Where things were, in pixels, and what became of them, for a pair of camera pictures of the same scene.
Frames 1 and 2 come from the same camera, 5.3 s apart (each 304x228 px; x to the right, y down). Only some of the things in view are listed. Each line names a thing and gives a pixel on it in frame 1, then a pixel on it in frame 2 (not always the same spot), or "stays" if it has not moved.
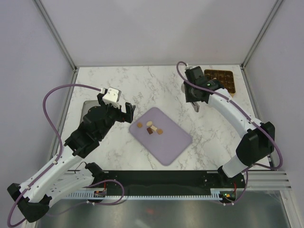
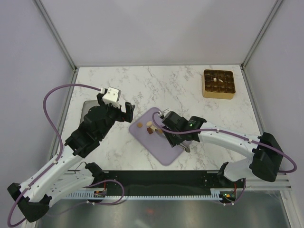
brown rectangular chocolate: (149, 130) stays
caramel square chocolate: (139, 125) stays
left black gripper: (123, 117) stays
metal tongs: (194, 104) to (186, 149)
